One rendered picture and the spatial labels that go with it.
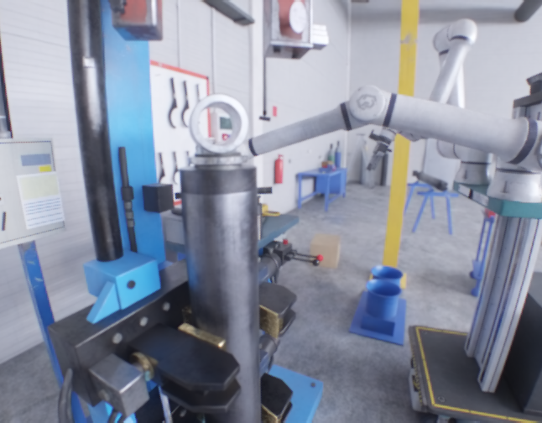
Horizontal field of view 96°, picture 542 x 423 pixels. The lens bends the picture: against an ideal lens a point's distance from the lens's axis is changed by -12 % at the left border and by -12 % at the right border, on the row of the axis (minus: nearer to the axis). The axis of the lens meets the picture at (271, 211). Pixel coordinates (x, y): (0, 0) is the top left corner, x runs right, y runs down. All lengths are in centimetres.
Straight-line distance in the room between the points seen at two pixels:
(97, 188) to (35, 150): 50
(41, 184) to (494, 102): 1163
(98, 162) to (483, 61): 1162
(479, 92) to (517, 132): 1057
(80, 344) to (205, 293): 33
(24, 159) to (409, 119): 140
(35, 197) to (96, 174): 49
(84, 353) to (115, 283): 19
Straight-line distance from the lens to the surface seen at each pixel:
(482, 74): 1177
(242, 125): 73
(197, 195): 70
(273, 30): 79
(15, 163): 134
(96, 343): 85
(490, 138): 108
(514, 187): 130
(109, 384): 80
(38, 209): 137
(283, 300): 100
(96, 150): 91
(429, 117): 103
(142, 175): 108
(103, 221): 94
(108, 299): 88
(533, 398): 186
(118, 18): 81
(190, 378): 75
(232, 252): 73
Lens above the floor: 153
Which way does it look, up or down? 14 degrees down
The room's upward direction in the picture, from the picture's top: straight up
